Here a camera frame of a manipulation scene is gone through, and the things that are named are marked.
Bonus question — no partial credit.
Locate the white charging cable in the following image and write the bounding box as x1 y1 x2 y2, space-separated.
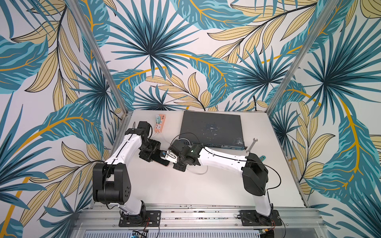
154 132 209 176

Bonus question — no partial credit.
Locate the black smartphone pink case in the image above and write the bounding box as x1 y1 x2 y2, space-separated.
152 155 170 166

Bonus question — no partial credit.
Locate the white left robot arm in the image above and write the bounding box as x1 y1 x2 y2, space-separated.
93 121 162 216

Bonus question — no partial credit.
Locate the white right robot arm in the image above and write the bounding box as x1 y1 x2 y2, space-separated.
165 140 273 218

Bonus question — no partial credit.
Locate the silver open-end wrench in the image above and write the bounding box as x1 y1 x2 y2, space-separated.
246 138 258 153

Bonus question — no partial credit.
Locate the dark grey network switch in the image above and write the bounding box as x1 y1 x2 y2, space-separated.
179 111 246 150

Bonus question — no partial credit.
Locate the aluminium left corner post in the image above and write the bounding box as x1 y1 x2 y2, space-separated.
66 0 129 116

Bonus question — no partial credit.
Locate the aluminium corner post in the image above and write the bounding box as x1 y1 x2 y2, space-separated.
66 0 129 116
266 0 339 116

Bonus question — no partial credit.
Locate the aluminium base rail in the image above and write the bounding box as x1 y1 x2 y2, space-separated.
70 203 329 238

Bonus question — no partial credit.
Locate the aluminium right corner post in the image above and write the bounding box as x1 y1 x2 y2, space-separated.
266 0 339 116

